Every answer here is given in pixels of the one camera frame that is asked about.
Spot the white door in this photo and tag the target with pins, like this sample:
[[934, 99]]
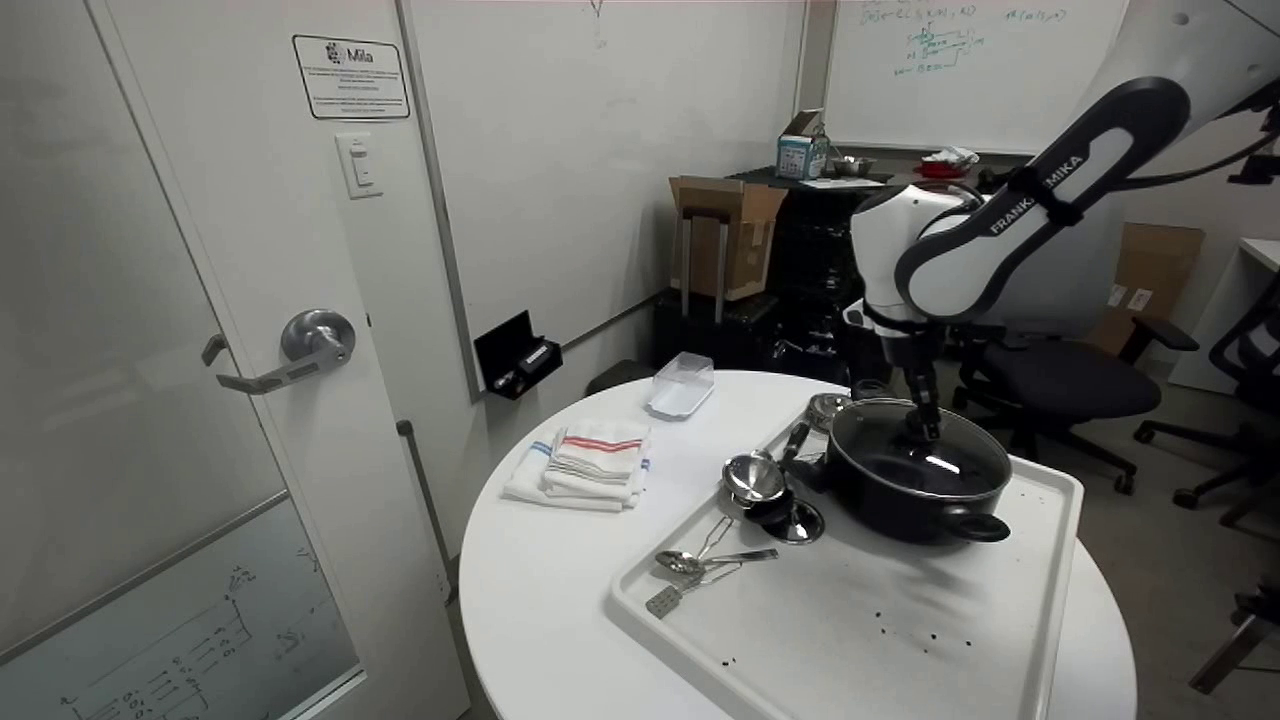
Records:
[[227, 402]]

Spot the black mesh office chair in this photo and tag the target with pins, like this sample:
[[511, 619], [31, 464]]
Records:
[[1247, 373]]

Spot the glass pot lid black knob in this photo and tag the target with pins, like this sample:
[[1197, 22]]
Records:
[[907, 460]]

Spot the whiteboard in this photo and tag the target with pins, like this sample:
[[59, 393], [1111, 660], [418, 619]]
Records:
[[972, 65]]

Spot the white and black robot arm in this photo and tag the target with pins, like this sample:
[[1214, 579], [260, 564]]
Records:
[[1041, 201]]

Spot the steel measuring cup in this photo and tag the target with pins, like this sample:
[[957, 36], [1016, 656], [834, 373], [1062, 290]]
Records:
[[751, 478], [826, 406]]

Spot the black cooking pot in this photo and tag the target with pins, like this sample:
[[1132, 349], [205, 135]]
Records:
[[907, 513]]

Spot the folded white striped cloth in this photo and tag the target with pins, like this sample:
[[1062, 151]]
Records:
[[582, 469]]

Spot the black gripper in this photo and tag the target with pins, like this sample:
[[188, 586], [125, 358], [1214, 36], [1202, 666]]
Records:
[[917, 333]]

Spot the white plastic tray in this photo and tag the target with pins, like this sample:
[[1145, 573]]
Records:
[[854, 624]]

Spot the steel measuring spoon set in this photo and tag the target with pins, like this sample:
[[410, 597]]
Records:
[[701, 564]]

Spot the black wall holder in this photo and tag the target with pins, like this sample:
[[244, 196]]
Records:
[[516, 358]]

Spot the open cardboard box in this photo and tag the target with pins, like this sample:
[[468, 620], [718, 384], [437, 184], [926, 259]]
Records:
[[724, 233]]

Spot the flat cardboard box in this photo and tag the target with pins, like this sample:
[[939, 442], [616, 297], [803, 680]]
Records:
[[1155, 280]]

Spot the white light switch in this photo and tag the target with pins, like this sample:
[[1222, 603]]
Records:
[[361, 165]]

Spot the clear plastic container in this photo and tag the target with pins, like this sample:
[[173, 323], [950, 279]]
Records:
[[680, 384]]

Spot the white wall sign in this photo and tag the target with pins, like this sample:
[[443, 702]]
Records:
[[348, 79]]

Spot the black measuring cup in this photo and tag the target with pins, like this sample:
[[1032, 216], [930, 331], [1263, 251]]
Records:
[[799, 520]]

